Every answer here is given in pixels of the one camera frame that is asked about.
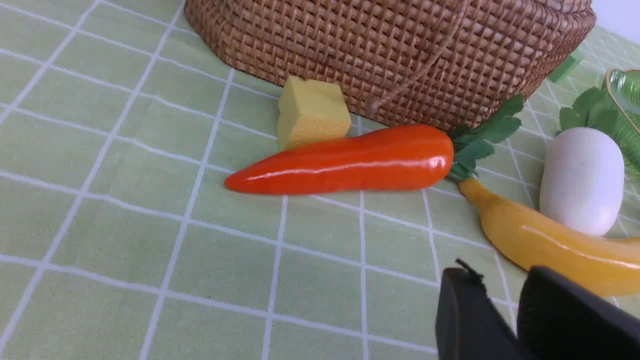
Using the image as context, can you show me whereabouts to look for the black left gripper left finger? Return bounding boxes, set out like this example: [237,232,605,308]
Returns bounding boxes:
[435,259,531,360]

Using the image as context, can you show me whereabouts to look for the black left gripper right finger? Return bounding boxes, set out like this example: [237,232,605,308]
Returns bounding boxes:
[517,266,640,360]

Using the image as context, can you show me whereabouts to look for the yellow toy banana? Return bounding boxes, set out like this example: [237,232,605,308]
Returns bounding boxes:
[457,177,640,297]

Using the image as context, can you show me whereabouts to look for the white toy radish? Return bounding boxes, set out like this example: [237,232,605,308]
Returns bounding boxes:
[539,87,626,238]

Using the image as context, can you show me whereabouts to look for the orange toy carrot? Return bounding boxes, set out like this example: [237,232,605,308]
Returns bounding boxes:
[224,93,525,196]

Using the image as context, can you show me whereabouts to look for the green glass leaf plate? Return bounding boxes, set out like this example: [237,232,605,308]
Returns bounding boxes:
[602,68,640,179]

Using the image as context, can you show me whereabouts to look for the green foam cube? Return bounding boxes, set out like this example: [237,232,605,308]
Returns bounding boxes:
[547,50,585,84]

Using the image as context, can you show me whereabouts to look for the yellow foam cube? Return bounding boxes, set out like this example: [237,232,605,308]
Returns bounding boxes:
[276,75,352,151]

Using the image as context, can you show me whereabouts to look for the woven wicker basket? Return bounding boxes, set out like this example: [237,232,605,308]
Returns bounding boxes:
[183,0,597,132]

